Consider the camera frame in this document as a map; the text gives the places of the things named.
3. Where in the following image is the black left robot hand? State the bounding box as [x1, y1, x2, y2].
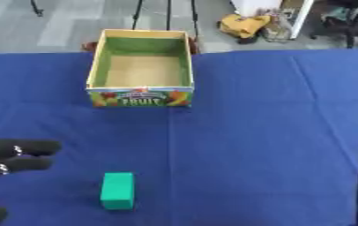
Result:
[0, 139, 63, 226]

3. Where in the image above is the open cardboard box green inside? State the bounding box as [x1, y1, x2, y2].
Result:
[85, 28, 197, 109]

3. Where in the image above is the green rectangular block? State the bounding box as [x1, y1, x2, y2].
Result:
[99, 171, 136, 211]

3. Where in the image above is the black office chair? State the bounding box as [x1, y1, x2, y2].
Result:
[310, 5, 358, 49]

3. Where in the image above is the white board panel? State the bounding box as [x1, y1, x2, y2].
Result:
[287, 0, 317, 40]

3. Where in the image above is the yellow bag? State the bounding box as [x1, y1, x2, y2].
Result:
[217, 13, 273, 40]

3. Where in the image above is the black tripod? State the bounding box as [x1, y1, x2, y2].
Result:
[130, 0, 201, 39]

